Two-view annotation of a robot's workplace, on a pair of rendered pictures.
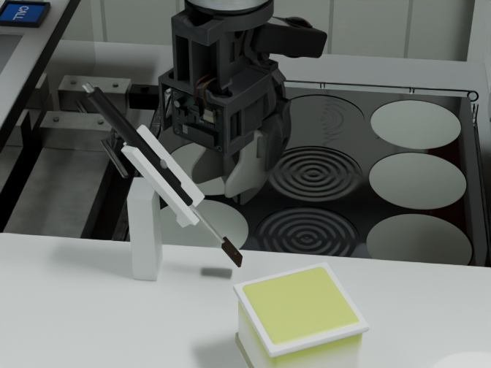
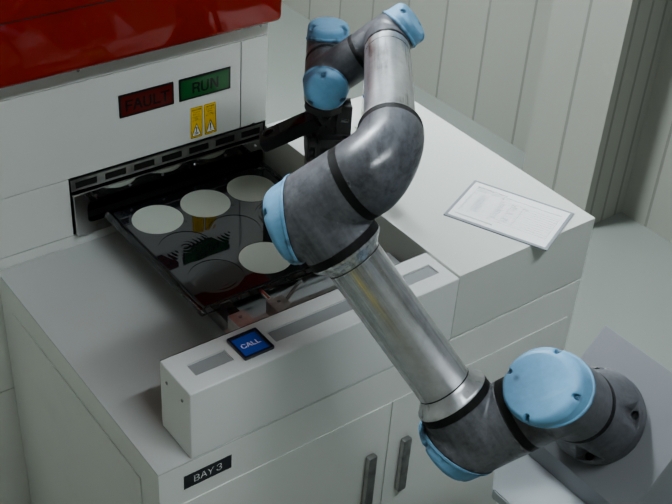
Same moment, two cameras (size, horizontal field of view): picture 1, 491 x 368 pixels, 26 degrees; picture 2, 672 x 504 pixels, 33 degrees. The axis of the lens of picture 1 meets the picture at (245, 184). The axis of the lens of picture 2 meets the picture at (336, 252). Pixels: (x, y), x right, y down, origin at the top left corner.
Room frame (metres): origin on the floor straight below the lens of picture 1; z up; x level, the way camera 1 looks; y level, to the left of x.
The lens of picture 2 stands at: (2.03, 1.32, 2.14)
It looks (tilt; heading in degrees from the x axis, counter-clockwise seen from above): 36 degrees down; 225
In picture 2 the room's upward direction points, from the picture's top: 4 degrees clockwise
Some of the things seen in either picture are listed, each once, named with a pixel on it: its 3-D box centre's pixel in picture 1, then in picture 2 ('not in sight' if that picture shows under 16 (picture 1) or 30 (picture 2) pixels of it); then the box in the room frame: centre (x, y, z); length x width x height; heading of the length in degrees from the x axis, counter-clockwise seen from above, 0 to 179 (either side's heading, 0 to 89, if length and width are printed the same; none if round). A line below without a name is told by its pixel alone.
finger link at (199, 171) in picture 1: (215, 163); not in sight; (0.77, 0.03, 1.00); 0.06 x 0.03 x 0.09; 144
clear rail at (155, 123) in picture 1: (143, 165); (287, 279); (0.93, 0.11, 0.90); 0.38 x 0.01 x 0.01; 174
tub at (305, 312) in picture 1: (298, 337); not in sight; (0.56, -0.04, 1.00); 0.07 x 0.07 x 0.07; 21
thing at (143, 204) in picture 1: (164, 207); not in sight; (0.67, 0.06, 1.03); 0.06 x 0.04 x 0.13; 84
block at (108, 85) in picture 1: (95, 93); (248, 330); (1.07, 0.18, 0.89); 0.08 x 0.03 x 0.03; 84
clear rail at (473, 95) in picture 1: (320, 87); (152, 260); (1.09, -0.09, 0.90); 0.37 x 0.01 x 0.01; 84
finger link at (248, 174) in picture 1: (242, 175); not in sight; (0.75, 0.00, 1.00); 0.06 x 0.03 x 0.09; 144
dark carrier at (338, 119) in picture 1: (313, 175); (234, 230); (0.91, -0.07, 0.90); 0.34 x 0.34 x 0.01; 84
